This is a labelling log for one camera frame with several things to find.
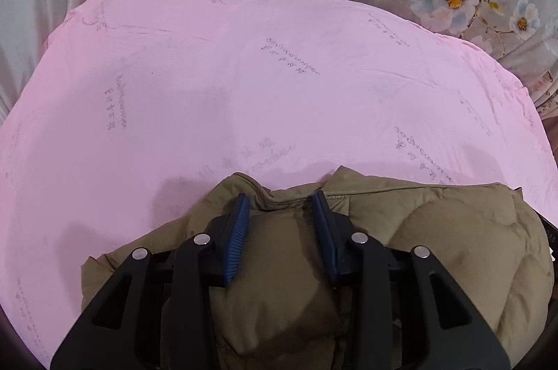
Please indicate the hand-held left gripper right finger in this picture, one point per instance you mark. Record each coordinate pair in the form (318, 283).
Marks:
(326, 239)

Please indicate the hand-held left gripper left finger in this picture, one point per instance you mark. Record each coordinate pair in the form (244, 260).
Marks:
(235, 239)

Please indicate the olive quilted jacket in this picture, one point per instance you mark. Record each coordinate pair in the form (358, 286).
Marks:
(457, 230)

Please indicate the pink printed blanket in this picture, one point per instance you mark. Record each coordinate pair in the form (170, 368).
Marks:
(218, 90)

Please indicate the white curtain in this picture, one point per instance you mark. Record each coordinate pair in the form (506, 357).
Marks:
(39, 12)

